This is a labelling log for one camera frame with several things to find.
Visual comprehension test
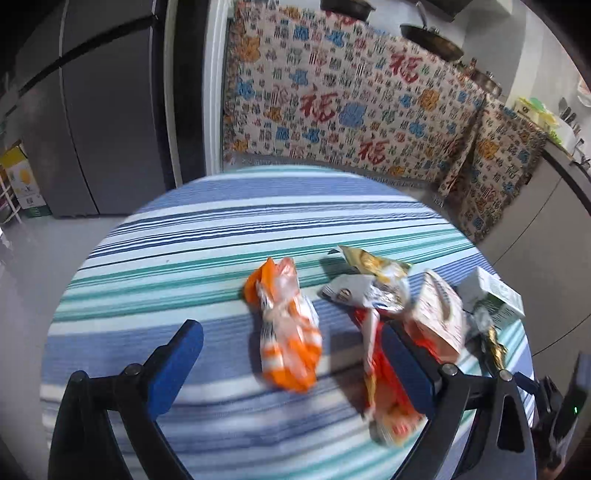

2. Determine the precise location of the red snack wrapper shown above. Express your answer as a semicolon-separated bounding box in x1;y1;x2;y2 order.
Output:
355;308;426;446

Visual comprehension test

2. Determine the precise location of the pink white paper box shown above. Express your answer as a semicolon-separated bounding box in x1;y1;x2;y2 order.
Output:
405;270;467;364

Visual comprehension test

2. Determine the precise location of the white silver snack wrapper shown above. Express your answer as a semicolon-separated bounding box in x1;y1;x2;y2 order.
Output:
321;274;411;314

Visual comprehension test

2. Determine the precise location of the orange white snack bag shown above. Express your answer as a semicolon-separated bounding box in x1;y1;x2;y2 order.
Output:
242;257;322;393

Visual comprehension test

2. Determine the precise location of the gold foil candy wrapper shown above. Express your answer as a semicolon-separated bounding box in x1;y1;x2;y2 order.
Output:
473;306;507;375

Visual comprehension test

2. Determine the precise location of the green white carton box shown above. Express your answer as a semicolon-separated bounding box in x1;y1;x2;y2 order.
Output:
457;267;525;329

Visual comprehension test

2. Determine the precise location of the yellow gold snack wrapper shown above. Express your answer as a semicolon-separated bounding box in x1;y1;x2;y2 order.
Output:
329;245;412;283

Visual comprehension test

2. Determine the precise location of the striped blue teal tablecloth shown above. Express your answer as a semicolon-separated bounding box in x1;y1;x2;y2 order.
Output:
38;164;539;480

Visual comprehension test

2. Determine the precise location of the yellow cardboard box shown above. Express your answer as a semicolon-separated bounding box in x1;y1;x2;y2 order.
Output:
1;144;51;218

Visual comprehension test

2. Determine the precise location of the grey refrigerator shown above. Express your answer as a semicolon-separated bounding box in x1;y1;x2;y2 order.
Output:
8;1;175;217

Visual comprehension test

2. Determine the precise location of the black wok pan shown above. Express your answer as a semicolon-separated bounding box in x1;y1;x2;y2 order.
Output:
400;1;464;63

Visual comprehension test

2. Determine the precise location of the patterned fu character cloth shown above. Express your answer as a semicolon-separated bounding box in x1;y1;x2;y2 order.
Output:
222;1;547;242

